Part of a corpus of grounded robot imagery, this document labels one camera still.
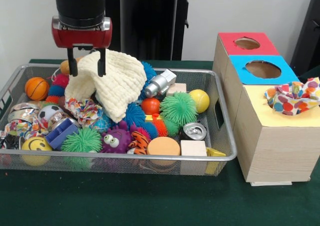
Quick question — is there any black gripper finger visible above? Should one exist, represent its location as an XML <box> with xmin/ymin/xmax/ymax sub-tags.
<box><xmin>67</xmin><ymin>46</ymin><xmax>80</xmax><ymax>78</ymax></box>
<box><xmin>97</xmin><ymin>48</ymin><xmax>108</xmax><ymax>78</ymax></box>

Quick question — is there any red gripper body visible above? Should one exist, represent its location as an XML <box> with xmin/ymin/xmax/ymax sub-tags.
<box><xmin>51</xmin><ymin>16</ymin><xmax>113</xmax><ymax>49</ymax></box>

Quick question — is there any brown plush toy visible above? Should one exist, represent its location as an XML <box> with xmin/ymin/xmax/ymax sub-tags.
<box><xmin>59</xmin><ymin>57</ymin><xmax>82</xmax><ymax>75</ymax></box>

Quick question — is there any cream knitted cloth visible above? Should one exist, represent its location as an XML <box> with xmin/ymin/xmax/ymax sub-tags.
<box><xmin>64</xmin><ymin>48</ymin><xmax>147</xmax><ymax>123</ymax></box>

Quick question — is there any polka dot cloth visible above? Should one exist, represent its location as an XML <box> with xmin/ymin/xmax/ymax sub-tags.
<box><xmin>264</xmin><ymin>77</ymin><xmax>320</xmax><ymax>116</ymax></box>

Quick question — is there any clear mesh bin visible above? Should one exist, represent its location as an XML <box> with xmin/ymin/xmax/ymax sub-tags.
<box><xmin>0</xmin><ymin>63</ymin><xmax>238</xmax><ymax>176</ymax></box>

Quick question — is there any wooden box with three holes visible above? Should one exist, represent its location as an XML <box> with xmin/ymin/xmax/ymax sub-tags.
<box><xmin>212</xmin><ymin>32</ymin><xmax>320</xmax><ymax>186</ymax></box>

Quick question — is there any small orange basketball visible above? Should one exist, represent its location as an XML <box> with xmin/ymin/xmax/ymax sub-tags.
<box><xmin>24</xmin><ymin>77</ymin><xmax>50</xmax><ymax>101</ymax></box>

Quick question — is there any green spiky ball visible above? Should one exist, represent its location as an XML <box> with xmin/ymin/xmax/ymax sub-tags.
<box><xmin>160</xmin><ymin>92</ymin><xmax>199</xmax><ymax>128</ymax></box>
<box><xmin>61</xmin><ymin>128</ymin><xmax>103</xmax><ymax>167</ymax></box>

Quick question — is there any purple spiky ball with eyes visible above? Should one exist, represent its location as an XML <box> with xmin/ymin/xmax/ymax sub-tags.
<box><xmin>100</xmin><ymin>123</ymin><xmax>133</xmax><ymax>154</ymax></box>

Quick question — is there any yellow smiley ball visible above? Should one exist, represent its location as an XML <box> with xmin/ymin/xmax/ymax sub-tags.
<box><xmin>21</xmin><ymin>137</ymin><xmax>53</xmax><ymax>166</ymax></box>

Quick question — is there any plain yellow ball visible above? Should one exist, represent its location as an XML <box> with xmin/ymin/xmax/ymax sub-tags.
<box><xmin>188</xmin><ymin>89</ymin><xmax>211</xmax><ymax>113</ymax></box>

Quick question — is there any black chair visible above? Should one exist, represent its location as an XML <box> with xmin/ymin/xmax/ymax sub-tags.
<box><xmin>290</xmin><ymin>0</ymin><xmax>320</xmax><ymax>77</ymax></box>

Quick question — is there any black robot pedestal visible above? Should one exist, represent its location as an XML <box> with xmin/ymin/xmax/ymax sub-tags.
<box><xmin>102</xmin><ymin>0</ymin><xmax>202</xmax><ymax>61</ymax></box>

